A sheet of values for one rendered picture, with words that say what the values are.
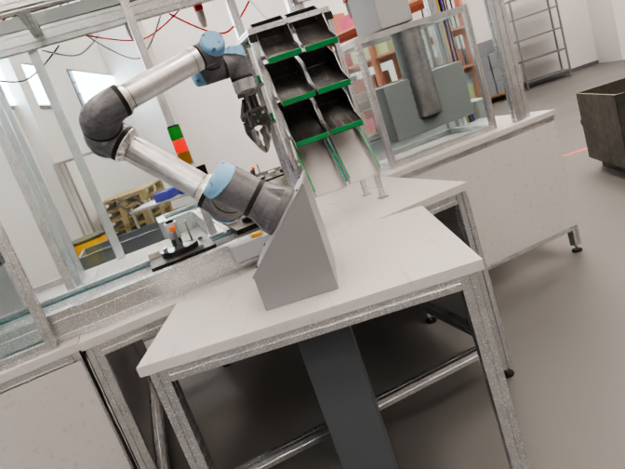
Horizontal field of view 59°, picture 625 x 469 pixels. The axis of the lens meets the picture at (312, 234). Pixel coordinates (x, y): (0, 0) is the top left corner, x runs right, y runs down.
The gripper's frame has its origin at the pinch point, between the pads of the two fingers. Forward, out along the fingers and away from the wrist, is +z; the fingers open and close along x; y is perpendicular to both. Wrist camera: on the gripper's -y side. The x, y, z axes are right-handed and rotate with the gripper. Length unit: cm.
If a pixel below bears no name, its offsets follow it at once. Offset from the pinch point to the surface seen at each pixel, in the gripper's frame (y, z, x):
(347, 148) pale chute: -22.0, 12.2, 37.8
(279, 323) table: 62, 38, -26
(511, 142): -67, 46, 148
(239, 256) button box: 5.0, 30.9, -22.2
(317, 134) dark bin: -15.5, 2.4, 25.3
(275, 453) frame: 5, 105, -35
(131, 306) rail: -3, 35, -61
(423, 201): 6, 38, 50
